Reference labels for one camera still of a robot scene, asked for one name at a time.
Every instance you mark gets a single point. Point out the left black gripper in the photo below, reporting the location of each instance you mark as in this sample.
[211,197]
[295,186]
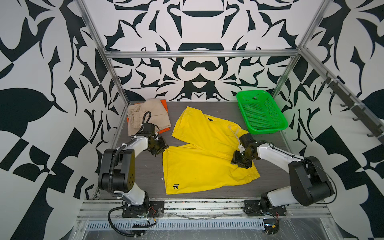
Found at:
[163,145]

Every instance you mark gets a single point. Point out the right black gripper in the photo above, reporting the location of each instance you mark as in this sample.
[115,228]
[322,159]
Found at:
[235,158]

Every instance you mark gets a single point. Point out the beige shorts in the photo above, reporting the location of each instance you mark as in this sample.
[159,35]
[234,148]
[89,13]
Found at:
[148,115]

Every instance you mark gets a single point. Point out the yellow shorts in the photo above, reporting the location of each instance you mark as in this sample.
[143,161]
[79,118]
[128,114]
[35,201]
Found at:
[203,163]

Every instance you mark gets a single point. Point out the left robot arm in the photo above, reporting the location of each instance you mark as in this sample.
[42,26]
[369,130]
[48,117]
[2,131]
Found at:
[118,172]

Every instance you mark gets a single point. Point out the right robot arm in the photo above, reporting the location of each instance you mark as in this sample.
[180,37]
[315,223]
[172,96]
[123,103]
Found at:
[309,182]

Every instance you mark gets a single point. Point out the green plastic basket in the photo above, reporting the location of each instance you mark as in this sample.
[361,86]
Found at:
[260,112]

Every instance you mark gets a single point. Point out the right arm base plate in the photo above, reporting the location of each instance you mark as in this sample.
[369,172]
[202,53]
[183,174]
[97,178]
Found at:
[255,207]

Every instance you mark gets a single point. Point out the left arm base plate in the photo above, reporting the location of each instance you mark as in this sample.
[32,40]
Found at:
[150,209]

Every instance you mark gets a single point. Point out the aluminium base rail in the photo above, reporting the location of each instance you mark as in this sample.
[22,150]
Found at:
[199,208]

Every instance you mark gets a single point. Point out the white cable duct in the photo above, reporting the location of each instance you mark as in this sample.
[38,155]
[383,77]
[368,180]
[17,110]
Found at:
[186,224]

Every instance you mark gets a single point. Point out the left aluminium frame post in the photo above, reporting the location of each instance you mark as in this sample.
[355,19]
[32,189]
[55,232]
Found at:
[99,80]

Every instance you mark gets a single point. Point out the aluminium frame post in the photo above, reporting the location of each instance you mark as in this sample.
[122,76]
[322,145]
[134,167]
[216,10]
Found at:
[320,13]
[99,80]

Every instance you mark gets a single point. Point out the aluminium frame crossbar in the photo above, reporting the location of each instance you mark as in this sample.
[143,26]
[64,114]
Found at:
[205,53]

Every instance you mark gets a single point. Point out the black wall hook rack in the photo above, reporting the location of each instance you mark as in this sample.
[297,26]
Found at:
[351,102]

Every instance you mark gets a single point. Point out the right aluminium frame post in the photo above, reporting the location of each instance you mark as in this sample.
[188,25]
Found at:
[320,13]

